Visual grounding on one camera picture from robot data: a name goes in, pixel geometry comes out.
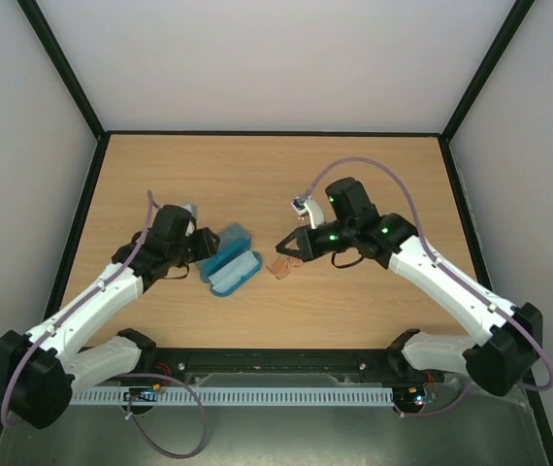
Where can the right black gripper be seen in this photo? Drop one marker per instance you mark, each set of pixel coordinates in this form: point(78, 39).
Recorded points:
point(303, 243)

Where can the black metal frame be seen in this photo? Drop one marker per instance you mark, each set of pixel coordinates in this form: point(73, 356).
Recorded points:
point(293, 361)

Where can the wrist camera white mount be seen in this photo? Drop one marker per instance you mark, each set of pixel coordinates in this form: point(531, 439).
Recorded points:
point(192, 224)
point(309, 210)

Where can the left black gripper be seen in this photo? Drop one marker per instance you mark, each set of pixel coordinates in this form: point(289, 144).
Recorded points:
point(208, 248)

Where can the green glasses case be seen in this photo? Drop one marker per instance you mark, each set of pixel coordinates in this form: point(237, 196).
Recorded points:
point(232, 233)

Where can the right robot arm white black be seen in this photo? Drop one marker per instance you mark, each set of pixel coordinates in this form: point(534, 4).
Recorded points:
point(503, 340)

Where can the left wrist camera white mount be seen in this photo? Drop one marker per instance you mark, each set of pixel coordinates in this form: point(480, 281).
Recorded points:
point(192, 224)

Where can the light blue slotted cable duct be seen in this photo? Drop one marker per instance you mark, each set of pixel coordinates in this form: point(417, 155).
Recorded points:
point(237, 396)

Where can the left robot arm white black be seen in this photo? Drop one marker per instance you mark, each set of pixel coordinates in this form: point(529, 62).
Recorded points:
point(44, 368)

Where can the blue transparent glasses case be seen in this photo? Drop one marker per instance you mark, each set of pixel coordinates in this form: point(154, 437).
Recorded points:
point(207, 267)

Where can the orange sunglasses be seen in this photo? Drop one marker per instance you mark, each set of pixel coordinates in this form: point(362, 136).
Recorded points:
point(283, 265)

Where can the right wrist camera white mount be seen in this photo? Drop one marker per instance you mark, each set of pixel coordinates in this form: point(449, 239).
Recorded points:
point(309, 210)

